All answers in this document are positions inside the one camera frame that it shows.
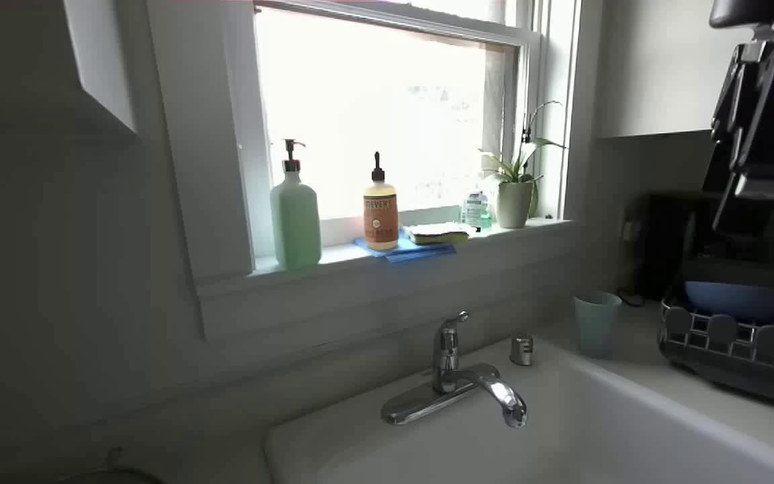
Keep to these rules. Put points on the chrome sink faucet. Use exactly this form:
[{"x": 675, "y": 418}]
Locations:
[{"x": 451, "y": 383}]

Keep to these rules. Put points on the orchid in white pot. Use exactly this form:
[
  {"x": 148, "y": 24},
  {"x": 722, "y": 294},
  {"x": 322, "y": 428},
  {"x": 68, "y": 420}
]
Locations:
[{"x": 516, "y": 179}]

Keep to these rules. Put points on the orange soap pump bottle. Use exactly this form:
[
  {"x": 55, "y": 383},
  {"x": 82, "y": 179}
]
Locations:
[{"x": 380, "y": 210}]

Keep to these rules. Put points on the blue cloth on sill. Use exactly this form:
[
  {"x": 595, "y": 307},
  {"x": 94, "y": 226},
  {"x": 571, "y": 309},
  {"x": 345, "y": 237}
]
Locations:
[{"x": 404, "y": 250}]

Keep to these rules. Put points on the chrome sink sprayer knob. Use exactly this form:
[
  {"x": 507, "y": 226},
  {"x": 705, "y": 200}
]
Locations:
[{"x": 521, "y": 347}]

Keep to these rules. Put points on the small clear teal bottle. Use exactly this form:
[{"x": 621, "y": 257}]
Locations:
[{"x": 477, "y": 210}]

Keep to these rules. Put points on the green soap pump bottle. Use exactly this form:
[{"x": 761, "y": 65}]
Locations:
[{"x": 297, "y": 215}]

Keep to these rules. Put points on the white porcelain sink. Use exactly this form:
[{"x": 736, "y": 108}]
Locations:
[{"x": 587, "y": 425}]

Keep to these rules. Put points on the blue bowl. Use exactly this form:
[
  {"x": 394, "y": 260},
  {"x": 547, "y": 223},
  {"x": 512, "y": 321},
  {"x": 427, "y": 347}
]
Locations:
[{"x": 735, "y": 299}]

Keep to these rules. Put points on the teal plastic cup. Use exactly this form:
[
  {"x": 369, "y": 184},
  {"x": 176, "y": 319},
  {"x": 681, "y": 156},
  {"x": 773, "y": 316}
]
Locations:
[{"x": 595, "y": 319}]

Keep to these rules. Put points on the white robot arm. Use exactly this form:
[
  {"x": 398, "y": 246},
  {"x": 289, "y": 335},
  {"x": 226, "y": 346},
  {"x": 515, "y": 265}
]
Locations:
[{"x": 743, "y": 122}]

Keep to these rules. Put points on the dish drying rack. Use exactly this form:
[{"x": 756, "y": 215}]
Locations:
[{"x": 719, "y": 347}]

